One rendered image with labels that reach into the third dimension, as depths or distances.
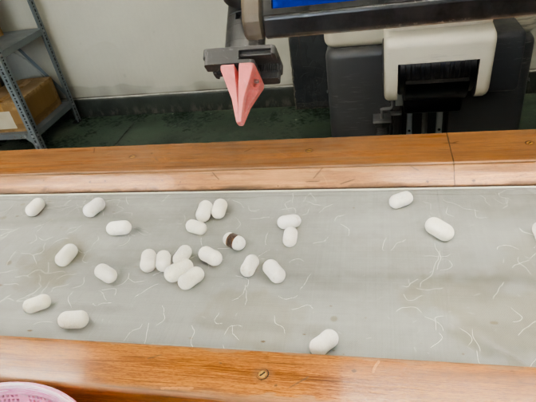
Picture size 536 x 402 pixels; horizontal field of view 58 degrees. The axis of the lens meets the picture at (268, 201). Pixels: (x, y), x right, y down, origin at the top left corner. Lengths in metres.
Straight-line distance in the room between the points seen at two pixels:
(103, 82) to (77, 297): 2.51
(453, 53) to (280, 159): 0.50
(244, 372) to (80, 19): 2.67
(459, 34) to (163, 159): 0.65
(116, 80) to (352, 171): 2.44
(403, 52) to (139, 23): 1.96
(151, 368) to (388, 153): 0.45
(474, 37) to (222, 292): 0.76
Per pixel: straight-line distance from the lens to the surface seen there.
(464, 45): 1.11
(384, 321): 0.53
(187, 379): 0.48
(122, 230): 0.71
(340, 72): 1.43
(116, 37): 2.93
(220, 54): 0.69
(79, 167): 0.88
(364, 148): 0.76
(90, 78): 3.12
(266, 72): 0.71
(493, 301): 0.56
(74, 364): 0.54
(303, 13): 0.35
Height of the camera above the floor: 1.14
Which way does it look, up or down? 35 degrees down
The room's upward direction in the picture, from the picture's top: 10 degrees counter-clockwise
